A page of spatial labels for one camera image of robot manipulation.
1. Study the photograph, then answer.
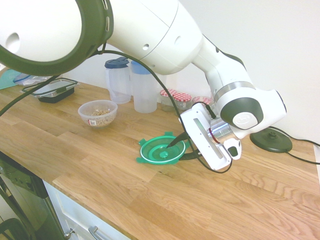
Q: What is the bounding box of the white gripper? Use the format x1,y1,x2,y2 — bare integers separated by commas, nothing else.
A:
166,102,233,172

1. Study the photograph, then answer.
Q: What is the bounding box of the steel dishwasher front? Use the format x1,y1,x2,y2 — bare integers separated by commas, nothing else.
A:
0,151,67,240

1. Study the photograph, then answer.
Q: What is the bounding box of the metal drawer handle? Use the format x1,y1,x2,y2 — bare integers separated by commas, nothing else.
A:
87,225,113,240

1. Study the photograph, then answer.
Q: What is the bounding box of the green round container lid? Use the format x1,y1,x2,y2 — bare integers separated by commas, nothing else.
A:
136,131,191,166

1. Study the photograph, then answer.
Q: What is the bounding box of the jar with red checked lid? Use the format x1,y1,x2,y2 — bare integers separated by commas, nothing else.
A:
191,96,216,111
173,92,193,117
159,88,177,112

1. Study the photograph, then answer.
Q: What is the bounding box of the teal flat box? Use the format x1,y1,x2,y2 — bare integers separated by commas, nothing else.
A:
0,68,28,91

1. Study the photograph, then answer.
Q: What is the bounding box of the clear food bowl with cereal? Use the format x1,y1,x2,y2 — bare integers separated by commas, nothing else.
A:
77,99,118,129

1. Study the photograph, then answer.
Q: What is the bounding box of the dark round kettle base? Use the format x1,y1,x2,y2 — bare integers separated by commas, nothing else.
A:
249,126,293,153

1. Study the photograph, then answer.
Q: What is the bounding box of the clear plastic zip bag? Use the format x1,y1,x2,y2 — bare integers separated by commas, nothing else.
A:
12,73,51,87

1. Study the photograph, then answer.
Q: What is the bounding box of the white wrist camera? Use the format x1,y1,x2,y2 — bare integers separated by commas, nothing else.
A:
223,138,242,161

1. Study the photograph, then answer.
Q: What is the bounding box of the pitcher with light blue lid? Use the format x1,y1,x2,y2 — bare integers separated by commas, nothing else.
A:
129,60,158,114

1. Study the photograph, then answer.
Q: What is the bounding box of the white cabinet drawer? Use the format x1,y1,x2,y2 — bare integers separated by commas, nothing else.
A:
42,179,131,240

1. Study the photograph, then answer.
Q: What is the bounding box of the pitcher with dark blue lid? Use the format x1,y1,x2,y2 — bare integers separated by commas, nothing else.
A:
104,56,132,105

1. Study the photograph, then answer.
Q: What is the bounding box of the black kettle base with cord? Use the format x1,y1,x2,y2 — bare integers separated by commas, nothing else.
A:
268,125,320,165

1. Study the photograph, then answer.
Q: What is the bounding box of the black container with clear lid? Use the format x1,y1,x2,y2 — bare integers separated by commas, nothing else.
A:
21,77,78,104

